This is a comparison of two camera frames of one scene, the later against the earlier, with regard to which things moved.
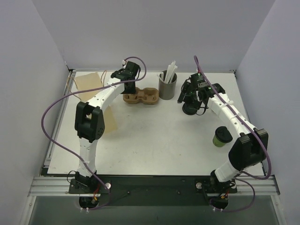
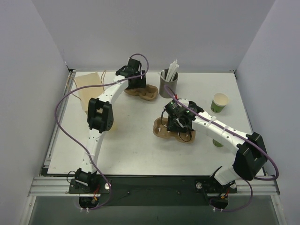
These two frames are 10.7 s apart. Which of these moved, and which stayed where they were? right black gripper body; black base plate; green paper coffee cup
Moved: right black gripper body
Stayed: green paper coffee cup; black base plate
